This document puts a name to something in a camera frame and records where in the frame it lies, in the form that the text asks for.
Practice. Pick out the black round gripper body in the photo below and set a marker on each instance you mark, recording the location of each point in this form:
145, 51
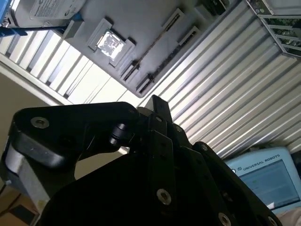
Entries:
105, 200

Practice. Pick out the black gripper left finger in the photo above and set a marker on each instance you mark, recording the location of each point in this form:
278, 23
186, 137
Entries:
70, 127

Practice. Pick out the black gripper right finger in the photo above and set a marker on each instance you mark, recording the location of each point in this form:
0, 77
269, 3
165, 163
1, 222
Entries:
211, 169

